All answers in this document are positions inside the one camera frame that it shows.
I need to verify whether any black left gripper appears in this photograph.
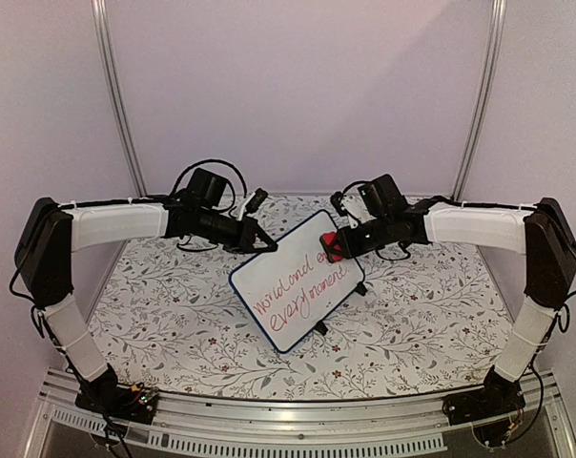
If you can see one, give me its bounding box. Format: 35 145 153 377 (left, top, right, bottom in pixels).
197 208 278 256

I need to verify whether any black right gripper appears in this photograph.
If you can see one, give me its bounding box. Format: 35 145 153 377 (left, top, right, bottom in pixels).
328 215 394 260

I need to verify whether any red whiteboard eraser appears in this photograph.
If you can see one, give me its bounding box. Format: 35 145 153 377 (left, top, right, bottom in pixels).
319 232 338 250

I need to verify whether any small whiteboard blue frame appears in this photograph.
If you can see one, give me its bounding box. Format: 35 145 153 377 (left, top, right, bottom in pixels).
229 210 365 354

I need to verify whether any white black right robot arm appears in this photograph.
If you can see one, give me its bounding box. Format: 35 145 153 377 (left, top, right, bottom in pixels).
319 197 576 416

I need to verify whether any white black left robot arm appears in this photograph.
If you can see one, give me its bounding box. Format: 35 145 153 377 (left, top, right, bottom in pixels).
9 163 278 414

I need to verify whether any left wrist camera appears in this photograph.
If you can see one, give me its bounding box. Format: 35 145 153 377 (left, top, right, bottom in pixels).
232 188 268 220

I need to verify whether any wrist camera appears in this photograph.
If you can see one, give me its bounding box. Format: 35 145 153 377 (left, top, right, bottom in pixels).
330 174 409 228
232 188 268 220

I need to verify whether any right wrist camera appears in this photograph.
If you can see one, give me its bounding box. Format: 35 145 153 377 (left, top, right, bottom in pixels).
330 174 409 228

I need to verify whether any wire whiteboard stand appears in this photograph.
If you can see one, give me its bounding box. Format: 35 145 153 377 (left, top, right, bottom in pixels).
315 281 368 338

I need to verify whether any front aluminium rail frame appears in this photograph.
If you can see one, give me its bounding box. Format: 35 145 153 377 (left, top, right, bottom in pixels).
24 369 576 457

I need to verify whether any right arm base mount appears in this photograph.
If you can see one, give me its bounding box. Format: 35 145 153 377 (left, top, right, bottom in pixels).
442 366 525 425

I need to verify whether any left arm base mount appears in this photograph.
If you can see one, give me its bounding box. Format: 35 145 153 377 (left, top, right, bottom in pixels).
74 364 159 425

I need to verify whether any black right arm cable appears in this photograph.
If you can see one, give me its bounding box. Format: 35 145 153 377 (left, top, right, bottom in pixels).
401 194 576 448

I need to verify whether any left rear aluminium post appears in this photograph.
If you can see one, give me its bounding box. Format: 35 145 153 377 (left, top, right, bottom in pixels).
91 0 147 197

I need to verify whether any aluminium post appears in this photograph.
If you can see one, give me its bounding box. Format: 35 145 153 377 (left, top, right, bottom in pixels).
91 0 147 197
451 0 506 200

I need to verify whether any right rear aluminium post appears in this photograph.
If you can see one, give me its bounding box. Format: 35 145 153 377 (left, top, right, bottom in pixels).
451 0 506 200

